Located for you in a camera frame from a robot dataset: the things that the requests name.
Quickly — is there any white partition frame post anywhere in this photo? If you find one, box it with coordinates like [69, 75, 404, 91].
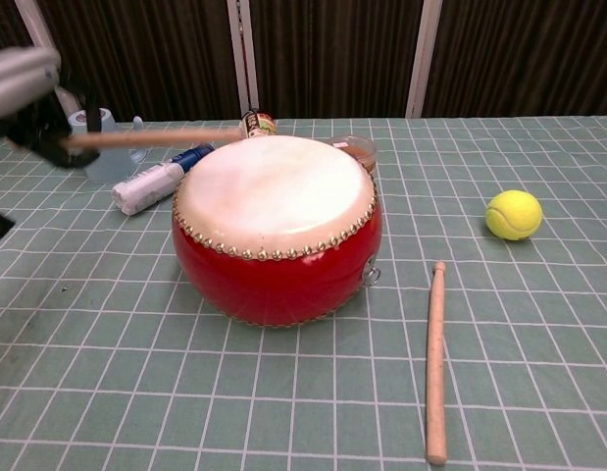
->
[405, 0, 445, 120]
[12, 0, 87, 118]
[226, 0, 262, 120]

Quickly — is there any red drum with white skin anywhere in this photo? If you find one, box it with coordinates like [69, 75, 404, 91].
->
[171, 134, 383, 330]

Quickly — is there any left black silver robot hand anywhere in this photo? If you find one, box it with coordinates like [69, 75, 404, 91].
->
[0, 45, 102, 171]

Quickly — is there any brown can with clear lid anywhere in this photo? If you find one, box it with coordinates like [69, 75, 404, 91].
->
[326, 135, 379, 175]

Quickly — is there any clear plastic measuring jug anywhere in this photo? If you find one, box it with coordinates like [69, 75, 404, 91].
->
[66, 107, 150, 185]

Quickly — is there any yellow tennis ball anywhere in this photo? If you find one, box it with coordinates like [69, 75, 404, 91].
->
[484, 189, 544, 242]

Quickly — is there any wooden drumstick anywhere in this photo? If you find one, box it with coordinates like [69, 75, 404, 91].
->
[424, 260, 448, 466]
[61, 124, 244, 152]

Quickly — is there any white and blue spray can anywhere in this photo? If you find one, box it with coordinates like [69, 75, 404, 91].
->
[111, 142, 218, 218]

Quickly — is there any dark sauce bottle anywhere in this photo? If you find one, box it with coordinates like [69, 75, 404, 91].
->
[239, 109, 279, 140]

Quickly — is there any green checked tablecloth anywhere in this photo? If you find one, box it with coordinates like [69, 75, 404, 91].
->
[0, 116, 607, 471]

